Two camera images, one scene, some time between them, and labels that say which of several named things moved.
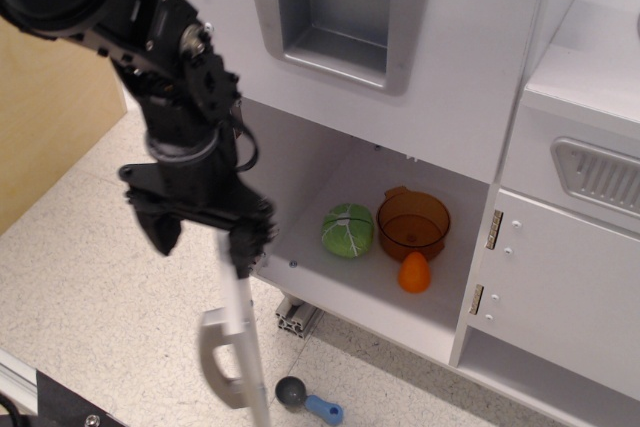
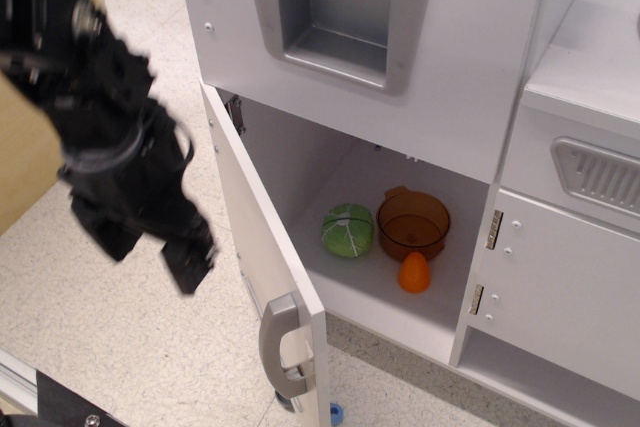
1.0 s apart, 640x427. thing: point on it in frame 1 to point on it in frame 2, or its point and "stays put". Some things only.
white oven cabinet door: (563, 288) stays put
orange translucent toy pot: (410, 221) stays put
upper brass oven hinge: (495, 229) stays put
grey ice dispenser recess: (351, 15) stays put
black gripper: (207, 188) to (140, 190)
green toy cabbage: (347, 229) stays put
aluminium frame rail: (18, 383) stays put
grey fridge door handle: (213, 329) to (283, 315)
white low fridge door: (240, 322) to (273, 263)
